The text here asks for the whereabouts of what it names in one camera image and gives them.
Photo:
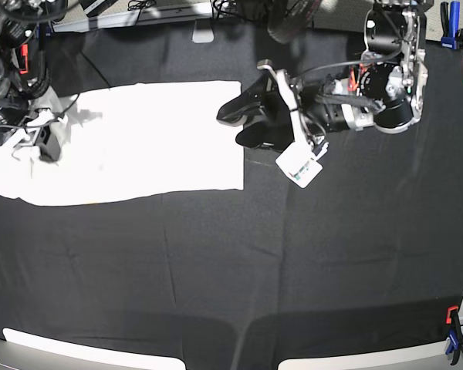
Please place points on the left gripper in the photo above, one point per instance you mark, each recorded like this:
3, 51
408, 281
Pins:
262, 114

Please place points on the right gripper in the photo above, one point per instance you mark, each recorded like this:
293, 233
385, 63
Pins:
48, 144

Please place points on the black table cloth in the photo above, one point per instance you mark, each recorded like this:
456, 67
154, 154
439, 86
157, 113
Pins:
368, 257

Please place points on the red clamp top left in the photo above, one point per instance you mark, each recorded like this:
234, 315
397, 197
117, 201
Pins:
22, 54

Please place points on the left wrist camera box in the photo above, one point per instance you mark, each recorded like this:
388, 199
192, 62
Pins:
299, 164

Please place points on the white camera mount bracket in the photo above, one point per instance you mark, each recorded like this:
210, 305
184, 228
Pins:
307, 132

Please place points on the blue clamp top right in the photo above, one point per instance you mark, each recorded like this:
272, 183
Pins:
452, 37

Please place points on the white printed t-shirt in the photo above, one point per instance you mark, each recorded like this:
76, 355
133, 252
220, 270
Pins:
131, 141

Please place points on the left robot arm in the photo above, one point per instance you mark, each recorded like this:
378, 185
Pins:
383, 89

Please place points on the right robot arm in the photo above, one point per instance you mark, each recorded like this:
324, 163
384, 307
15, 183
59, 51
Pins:
29, 106

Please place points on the grey tape patch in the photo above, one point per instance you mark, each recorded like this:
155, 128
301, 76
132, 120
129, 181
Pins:
202, 31

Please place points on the red blue clamp bottom right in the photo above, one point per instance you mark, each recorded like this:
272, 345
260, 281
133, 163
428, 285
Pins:
455, 335

